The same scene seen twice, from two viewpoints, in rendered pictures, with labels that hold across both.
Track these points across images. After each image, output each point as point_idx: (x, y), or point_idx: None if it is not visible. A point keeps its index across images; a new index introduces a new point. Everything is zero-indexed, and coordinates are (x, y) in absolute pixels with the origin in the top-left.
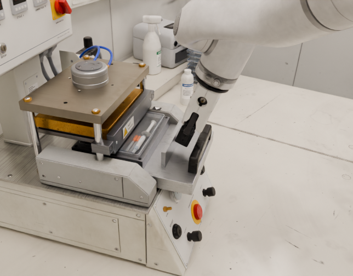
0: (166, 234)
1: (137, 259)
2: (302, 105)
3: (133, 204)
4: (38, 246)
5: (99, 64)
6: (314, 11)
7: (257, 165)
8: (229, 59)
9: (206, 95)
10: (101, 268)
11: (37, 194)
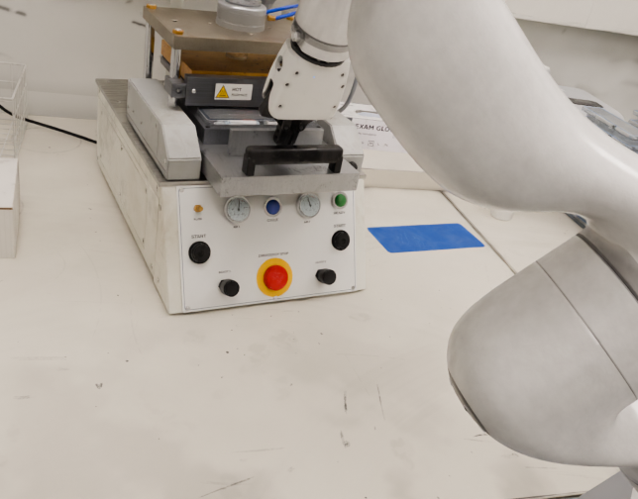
0: (176, 238)
1: (151, 264)
2: None
3: (160, 171)
4: (105, 206)
5: (254, 4)
6: None
7: None
8: (310, 0)
9: (284, 54)
10: (119, 253)
11: (120, 131)
